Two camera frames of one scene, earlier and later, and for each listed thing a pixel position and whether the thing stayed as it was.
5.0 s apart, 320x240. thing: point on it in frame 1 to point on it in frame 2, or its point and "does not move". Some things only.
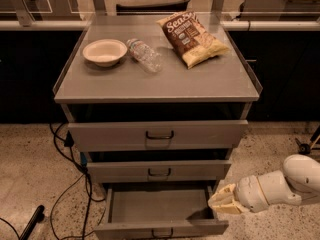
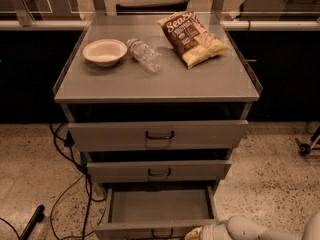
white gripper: (247, 193) to (209, 233)
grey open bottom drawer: (159, 211) does not move
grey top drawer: (158, 135) does not move
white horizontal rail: (238, 24) does not move
